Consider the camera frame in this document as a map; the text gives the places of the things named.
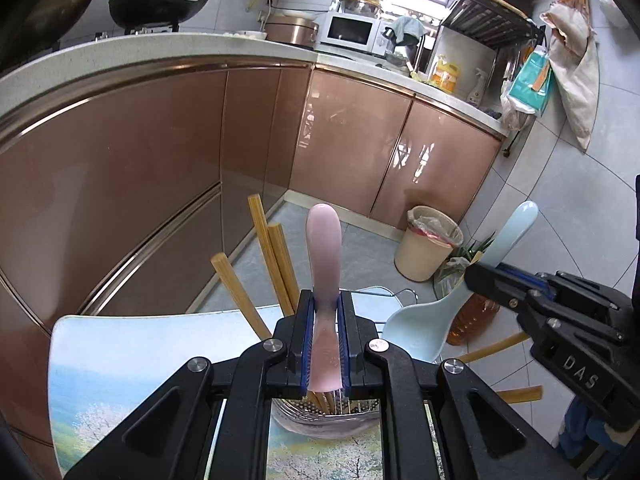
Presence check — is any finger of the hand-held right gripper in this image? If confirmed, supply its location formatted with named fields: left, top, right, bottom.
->
left=496, top=265, right=577, bottom=302
left=464, top=262, right=557, bottom=334

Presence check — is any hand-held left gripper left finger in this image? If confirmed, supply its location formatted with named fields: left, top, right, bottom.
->
left=62, top=290, right=317, bottom=480

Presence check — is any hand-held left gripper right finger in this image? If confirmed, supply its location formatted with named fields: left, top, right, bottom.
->
left=337, top=290, right=581, bottom=480

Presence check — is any bamboo chopstick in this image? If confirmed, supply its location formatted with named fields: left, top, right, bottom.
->
left=210, top=252, right=274, bottom=342
left=495, top=385, right=544, bottom=405
left=267, top=222, right=304, bottom=302
left=457, top=332, right=530, bottom=365
left=247, top=194, right=297, bottom=317

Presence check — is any metal wire utensil holder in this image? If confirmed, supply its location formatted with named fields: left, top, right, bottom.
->
left=272, top=285, right=426, bottom=431

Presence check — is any light blue ceramic spoon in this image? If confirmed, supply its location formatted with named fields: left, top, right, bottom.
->
left=382, top=200, right=540, bottom=364

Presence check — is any pink ceramic spoon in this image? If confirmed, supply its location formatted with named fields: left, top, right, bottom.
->
left=305, top=202, right=344, bottom=394

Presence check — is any person's right hand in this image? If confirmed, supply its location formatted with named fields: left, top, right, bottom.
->
left=555, top=396, right=640, bottom=480

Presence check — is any orange oil bottle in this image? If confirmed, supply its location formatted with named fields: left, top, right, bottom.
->
left=446, top=292, right=501, bottom=347

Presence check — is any white plastic bag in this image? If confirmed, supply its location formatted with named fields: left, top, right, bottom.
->
left=432, top=232, right=496, bottom=302

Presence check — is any beige trash bin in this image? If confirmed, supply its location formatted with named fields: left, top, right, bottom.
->
left=394, top=205, right=465, bottom=283

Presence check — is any grey cloth wrap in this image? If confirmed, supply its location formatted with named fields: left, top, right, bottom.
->
left=275, top=410, right=383, bottom=442

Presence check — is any white spray bottle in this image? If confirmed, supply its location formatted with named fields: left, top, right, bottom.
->
left=467, top=67, right=489, bottom=109

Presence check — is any teal shopping bag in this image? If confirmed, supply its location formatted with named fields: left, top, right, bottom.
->
left=507, top=47, right=554, bottom=117

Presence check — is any yellow plastic container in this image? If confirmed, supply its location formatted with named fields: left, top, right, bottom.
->
left=430, top=55, right=463, bottom=95

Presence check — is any beige cloth bag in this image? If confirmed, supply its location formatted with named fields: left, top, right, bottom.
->
left=542, top=0, right=601, bottom=152

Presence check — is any brown kitchen cabinet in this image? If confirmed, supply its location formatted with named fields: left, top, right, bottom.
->
left=0, top=55, right=506, bottom=461

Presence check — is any black metal dish rack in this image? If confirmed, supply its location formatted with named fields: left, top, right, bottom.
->
left=440, top=0, right=553, bottom=157

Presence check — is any teal cloth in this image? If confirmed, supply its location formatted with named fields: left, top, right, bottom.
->
left=387, top=16, right=431, bottom=46

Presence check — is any white microwave oven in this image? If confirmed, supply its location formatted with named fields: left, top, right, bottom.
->
left=317, top=11, right=384, bottom=56

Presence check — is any metal steamer pot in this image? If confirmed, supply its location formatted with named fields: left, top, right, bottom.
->
left=339, top=0, right=383, bottom=16

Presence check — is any brown rice cooker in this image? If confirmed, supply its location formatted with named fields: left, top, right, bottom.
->
left=264, top=14, right=320, bottom=51

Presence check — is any white kitchen countertop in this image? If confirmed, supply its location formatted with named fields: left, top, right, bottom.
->
left=0, top=32, right=507, bottom=137

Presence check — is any gas stove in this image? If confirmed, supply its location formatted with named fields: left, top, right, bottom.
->
left=92, top=20, right=181, bottom=41

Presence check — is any dark brown wok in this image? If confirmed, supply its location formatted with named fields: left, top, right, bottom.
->
left=10, top=0, right=101, bottom=56

